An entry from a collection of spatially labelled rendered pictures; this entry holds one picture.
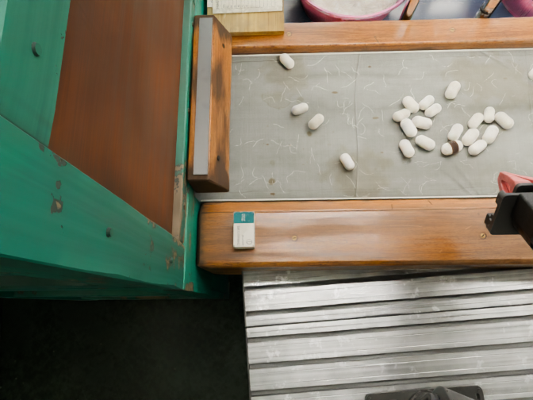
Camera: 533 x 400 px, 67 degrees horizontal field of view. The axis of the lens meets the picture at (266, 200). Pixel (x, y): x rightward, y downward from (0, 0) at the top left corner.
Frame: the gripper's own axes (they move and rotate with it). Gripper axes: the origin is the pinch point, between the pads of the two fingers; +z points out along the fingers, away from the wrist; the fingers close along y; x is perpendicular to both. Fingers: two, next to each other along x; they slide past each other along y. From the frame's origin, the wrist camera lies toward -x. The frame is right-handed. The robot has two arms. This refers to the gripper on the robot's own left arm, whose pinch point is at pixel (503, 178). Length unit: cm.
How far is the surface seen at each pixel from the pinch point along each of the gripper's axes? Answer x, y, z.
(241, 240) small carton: 10.5, 39.6, -1.4
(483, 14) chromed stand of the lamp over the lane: -16.1, -6.8, 33.8
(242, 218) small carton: 8.1, 39.5, 1.5
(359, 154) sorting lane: 3.4, 18.4, 14.2
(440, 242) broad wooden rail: 12.3, 6.6, -0.2
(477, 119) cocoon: -1.7, -2.8, 17.3
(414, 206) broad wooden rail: 8.6, 10.1, 4.9
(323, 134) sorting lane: 0.7, 24.9, 17.3
